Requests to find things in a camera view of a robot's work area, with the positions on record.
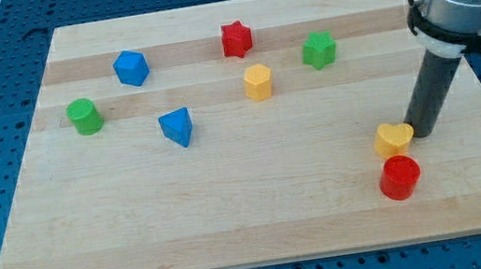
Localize wooden board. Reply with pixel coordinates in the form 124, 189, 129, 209
0, 0, 481, 269

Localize yellow hexagon block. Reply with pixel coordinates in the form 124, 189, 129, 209
243, 64, 273, 101

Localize blue triangle block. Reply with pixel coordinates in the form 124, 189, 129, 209
158, 107, 193, 148

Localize red star block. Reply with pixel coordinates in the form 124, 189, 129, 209
220, 21, 253, 58

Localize green star block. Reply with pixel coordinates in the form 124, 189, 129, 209
302, 31, 336, 70

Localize blue cube block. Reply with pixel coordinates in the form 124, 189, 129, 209
113, 50, 149, 87

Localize yellow heart block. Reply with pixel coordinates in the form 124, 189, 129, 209
374, 123, 414, 160

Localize green cylinder block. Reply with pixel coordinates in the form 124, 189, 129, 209
65, 98, 104, 135

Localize red cylinder block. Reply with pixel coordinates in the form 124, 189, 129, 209
379, 155, 421, 201

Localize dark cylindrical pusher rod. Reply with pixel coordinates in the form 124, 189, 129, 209
404, 50, 461, 138

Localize black cable clamp ring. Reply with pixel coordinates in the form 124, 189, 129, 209
404, 0, 481, 68

